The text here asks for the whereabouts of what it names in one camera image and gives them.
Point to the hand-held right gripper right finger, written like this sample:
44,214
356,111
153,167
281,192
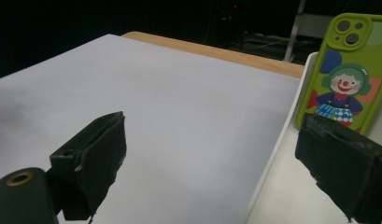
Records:
344,168

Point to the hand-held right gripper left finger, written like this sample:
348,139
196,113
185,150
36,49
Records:
92,161

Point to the white long plastic tray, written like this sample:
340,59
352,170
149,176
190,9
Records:
291,193

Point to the green clown phone case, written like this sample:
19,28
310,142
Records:
350,59

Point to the white metal table stand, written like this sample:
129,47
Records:
310,25

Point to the dark equipment with red light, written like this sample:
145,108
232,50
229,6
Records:
234,6

